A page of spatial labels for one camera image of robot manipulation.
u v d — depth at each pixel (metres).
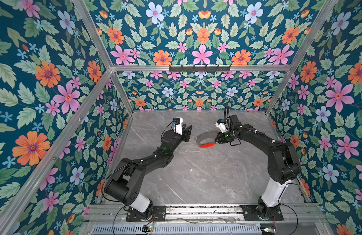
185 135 0.75
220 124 0.86
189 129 0.80
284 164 0.50
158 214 0.74
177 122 0.71
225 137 0.81
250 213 0.73
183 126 0.84
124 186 0.44
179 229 0.77
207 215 0.74
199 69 0.93
